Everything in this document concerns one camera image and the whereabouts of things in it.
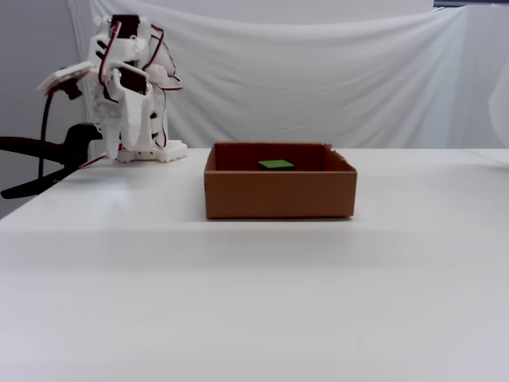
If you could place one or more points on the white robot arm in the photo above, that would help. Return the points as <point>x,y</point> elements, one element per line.
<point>131,47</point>

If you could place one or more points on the brown cardboard box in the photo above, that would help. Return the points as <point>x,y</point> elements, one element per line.
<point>278,195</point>

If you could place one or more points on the white backdrop cloth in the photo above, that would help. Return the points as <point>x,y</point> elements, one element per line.
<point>318,79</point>

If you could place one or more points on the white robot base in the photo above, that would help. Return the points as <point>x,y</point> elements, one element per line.
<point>171,151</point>

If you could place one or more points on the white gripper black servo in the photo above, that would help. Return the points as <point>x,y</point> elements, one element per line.
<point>132,112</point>

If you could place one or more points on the black spring clamp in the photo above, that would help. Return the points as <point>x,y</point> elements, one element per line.
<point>75,147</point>

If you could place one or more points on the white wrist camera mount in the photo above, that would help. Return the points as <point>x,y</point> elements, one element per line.
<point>63,77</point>

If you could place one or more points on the green cube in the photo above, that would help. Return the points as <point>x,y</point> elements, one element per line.
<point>276,164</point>

